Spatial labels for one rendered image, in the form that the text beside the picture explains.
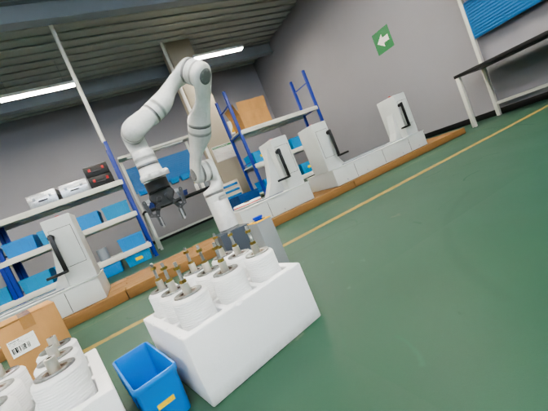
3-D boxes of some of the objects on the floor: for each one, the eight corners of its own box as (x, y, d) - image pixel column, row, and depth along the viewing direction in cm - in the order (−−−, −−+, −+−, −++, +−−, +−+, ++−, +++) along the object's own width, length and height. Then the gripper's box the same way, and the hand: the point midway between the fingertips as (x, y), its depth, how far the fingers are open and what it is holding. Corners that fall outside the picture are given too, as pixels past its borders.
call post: (277, 298, 126) (246, 225, 124) (290, 289, 130) (260, 218, 128) (289, 299, 121) (256, 223, 118) (302, 289, 125) (271, 216, 122)
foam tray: (165, 367, 107) (142, 319, 105) (255, 304, 130) (237, 263, 128) (214, 408, 75) (183, 340, 74) (321, 315, 98) (299, 262, 97)
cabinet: (223, 220, 691) (209, 190, 685) (241, 211, 710) (229, 183, 704) (230, 218, 638) (216, 187, 633) (250, 209, 657) (237, 178, 652)
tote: (236, 218, 586) (227, 200, 583) (254, 209, 606) (246, 192, 603) (246, 216, 542) (237, 196, 539) (266, 207, 562) (258, 187, 559)
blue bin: (127, 397, 97) (111, 362, 96) (161, 373, 104) (146, 340, 103) (153, 439, 73) (131, 394, 72) (196, 405, 79) (176, 362, 78)
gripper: (174, 172, 114) (193, 214, 116) (131, 188, 108) (152, 232, 110) (177, 169, 107) (196, 213, 109) (131, 186, 101) (153, 232, 103)
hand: (173, 218), depth 109 cm, fingers open, 6 cm apart
